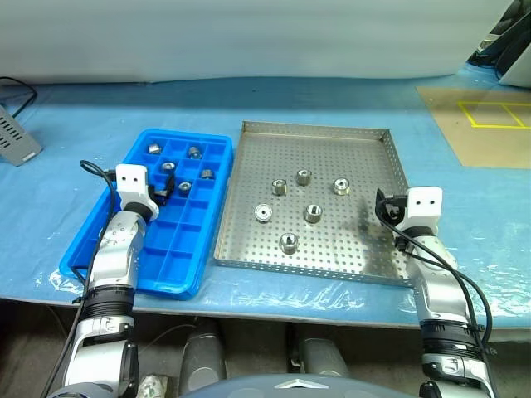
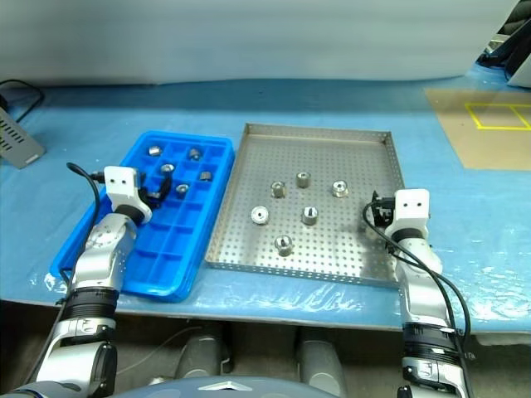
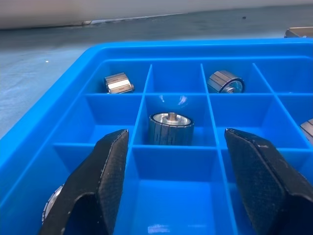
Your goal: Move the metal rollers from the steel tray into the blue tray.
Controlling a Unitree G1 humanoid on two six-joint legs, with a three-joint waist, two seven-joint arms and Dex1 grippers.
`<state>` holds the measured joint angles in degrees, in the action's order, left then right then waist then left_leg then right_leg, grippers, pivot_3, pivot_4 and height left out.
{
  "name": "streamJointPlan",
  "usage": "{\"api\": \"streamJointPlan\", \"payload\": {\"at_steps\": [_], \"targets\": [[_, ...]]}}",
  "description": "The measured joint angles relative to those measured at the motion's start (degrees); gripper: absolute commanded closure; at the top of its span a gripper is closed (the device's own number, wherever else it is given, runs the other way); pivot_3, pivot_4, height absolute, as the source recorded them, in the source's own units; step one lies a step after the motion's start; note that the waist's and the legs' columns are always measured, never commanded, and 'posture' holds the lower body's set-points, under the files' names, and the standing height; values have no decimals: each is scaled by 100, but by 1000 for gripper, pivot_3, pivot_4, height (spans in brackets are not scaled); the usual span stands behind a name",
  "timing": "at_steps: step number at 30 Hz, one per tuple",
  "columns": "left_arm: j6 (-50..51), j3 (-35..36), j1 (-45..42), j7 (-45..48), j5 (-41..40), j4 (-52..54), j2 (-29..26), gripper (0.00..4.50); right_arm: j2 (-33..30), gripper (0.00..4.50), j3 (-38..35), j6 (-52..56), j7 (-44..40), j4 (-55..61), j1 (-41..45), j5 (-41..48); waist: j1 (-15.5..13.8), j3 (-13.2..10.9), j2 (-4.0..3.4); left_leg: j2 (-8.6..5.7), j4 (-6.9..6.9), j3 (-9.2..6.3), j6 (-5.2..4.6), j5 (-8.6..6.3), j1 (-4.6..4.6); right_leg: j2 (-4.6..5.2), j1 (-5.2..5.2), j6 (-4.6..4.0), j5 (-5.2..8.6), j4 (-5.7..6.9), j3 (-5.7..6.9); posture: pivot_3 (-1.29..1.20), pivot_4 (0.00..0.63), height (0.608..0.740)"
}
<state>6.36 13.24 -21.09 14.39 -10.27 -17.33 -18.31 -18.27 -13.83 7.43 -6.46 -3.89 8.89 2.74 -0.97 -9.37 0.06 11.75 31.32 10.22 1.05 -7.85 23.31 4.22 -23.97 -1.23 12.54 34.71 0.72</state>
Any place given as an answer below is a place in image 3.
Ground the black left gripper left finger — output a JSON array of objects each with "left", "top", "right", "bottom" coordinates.
[{"left": 38, "top": 129, "right": 130, "bottom": 235}]

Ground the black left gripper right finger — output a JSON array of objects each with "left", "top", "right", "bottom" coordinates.
[{"left": 224, "top": 128, "right": 313, "bottom": 235}]

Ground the metal rotor edge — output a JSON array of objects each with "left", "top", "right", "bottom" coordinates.
[{"left": 300, "top": 118, "right": 313, "bottom": 144}]

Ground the blue compartment tray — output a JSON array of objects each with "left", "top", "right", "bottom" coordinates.
[{"left": 0, "top": 38, "right": 313, "bottom": 235}]

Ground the metal nut bottom-right compartment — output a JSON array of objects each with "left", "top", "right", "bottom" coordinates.
[{"left": 41, "top": 183, "right": 66, "bottom": 225}]

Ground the metal nut middle compartment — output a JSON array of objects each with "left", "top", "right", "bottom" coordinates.
[{"left": 148, "top": 112, "right": 195, "bottom": 145}]

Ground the metal nut bottom-left compartment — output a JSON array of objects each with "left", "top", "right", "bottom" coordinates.
[{"left": 104, "top": 72, "right": 135, "bottom": 94}]

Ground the metal nut top-left compartment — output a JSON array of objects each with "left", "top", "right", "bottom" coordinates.
[{"left": 207, "top": 70, "right": 246, "bottom": 94}]

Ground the perforated metal tray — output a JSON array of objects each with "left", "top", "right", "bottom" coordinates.
[{"left": 284, "top": 26, "right": 313, "bottom": 39}]

